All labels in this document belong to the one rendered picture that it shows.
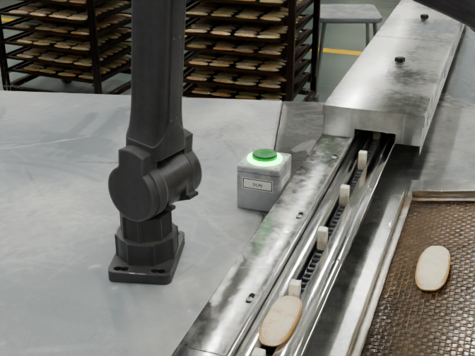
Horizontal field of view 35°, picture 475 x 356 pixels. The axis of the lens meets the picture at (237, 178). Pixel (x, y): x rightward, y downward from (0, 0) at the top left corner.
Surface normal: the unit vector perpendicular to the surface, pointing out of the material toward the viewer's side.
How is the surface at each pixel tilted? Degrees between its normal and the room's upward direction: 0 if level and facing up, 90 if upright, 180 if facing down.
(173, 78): 95
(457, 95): 0
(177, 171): 62
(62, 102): 0
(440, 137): 0
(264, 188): 90
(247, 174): 90
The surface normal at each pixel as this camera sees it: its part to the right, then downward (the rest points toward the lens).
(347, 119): -0.34, 0.40
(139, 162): -0.57, 0.36
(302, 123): 0.00, -0.90
